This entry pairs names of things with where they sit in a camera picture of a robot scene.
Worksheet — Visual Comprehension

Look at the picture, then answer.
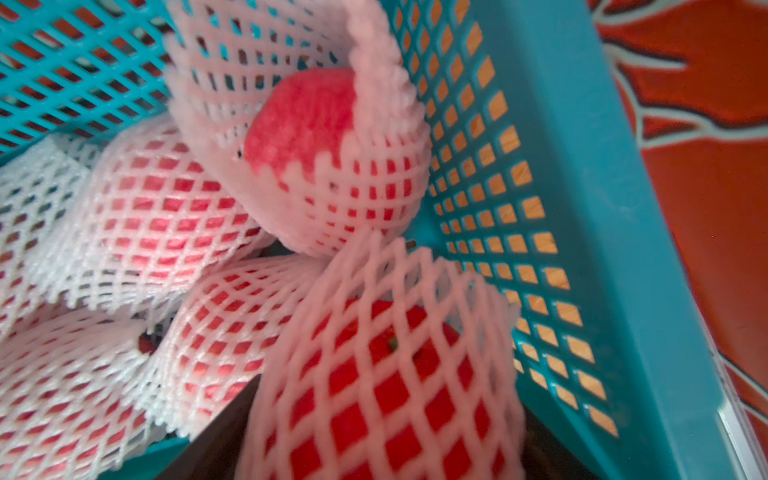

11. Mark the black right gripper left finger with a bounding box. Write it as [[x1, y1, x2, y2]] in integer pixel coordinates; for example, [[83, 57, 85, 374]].
[[156, 374, 261, 480]]

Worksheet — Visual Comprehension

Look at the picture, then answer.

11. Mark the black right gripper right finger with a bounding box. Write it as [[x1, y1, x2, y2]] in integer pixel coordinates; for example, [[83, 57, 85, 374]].
[[522, 407, 598, 480]]

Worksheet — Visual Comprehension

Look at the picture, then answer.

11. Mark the netted apple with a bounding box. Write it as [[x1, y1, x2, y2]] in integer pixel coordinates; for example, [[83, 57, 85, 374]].
[[1, 309, 166, 479], [140, 254, 326, 438], [165, 1, 431, 257], [1, 134, 100, 340], [26, 114, 275, 311]]

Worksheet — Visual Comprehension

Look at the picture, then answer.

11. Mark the teal basket with netted apples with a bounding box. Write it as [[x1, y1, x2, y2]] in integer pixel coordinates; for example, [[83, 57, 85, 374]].
[[0, 0, 745, 480]]

